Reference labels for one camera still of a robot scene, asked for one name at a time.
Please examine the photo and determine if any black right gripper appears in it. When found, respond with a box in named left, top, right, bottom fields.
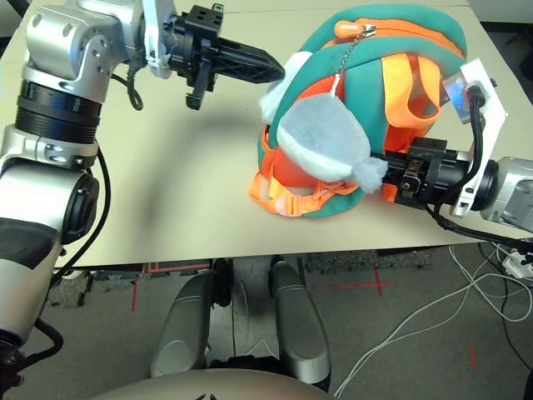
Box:
left=381, top=139, right=471, bottom=208

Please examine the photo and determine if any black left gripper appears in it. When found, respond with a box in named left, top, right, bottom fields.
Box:
left=168, top=3, right=286, bottom=112

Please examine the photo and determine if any teal and orange backpack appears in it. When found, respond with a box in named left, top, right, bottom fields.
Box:
left=248, top=6, right=467, bottom=221

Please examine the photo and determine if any grey white plush toy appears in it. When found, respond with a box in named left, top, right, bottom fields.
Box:
left=276, top=93, right=388, bottom=195

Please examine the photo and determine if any white power strip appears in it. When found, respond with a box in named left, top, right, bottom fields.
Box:
left=501, top=249, right=533, bottom=280

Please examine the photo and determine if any silver right robot leg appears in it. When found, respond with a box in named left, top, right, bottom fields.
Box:
left=270, top=257, right=332, bottom=384

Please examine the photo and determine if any silver robot leg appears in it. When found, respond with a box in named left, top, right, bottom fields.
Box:
left=270, top=257, right=332, bottom=384
left=149, top=270, right=216, bottom=378

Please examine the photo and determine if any silver left robot leg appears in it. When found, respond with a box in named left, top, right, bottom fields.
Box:
left=149, top=270, right=216, bottom=378

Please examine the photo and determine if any beige robot torso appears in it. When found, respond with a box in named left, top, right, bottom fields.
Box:
left=89, top=368, right=330, bottom=400

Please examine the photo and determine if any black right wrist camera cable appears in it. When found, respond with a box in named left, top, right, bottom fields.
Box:
left=426, top=82, right=533, bottom=253

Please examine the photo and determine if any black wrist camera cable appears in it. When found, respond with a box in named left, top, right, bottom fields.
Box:
left=110, top=62, right=145, bottom=112
left=426, top=82, right=533, bottom=253

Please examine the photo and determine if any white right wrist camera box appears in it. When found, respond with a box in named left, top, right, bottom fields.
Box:
left=441, top=57, right=509, bottom=218

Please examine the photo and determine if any black left wrist camera cable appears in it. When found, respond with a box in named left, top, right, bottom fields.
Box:
left=110, top=62, right=145, bottom=112

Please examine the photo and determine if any white floor cable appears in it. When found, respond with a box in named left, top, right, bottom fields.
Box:
left=449, top=245, right=533, bottom=322
left=335, top=272, right=533, bottom=397

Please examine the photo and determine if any black left upper arm cable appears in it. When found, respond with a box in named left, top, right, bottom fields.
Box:
left=0, top=143, right=112, bottom=376

